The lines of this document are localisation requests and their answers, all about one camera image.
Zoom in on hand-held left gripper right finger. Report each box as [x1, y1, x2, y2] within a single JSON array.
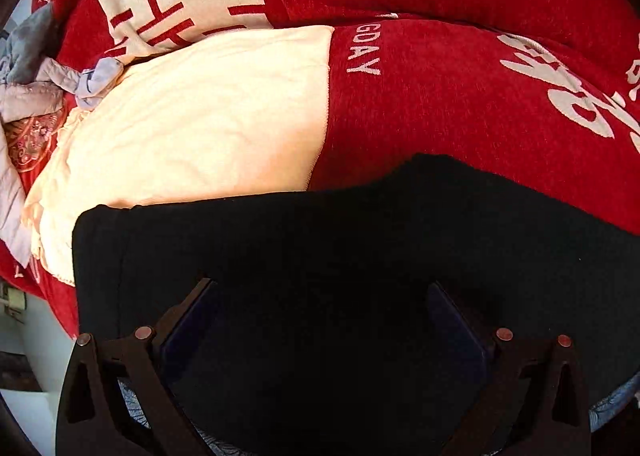
[[426, 281, 593, 456]]

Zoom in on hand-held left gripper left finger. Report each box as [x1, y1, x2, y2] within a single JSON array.
[[54, 277, 222, 456]]

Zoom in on black pants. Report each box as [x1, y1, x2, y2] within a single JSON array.
[[72, 152, 640, 456]]

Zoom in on white cabinet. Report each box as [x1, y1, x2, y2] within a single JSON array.
[[0, 286, 81, 452]]

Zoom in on blue patterned cloth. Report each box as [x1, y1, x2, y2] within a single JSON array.
[[117, 378, 640, 456]]

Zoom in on red printed blanket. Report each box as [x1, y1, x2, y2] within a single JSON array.
[[0, 16, 640, 337]]

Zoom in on red floral cloth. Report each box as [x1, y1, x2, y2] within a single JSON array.
[[5, 101, 72, 187]]

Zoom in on lilac quilted garment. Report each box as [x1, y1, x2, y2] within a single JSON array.
[[0, 56, 124, 267]]

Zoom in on grey cloth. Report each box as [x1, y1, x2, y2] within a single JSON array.
[[0, 4, 58, 84]]

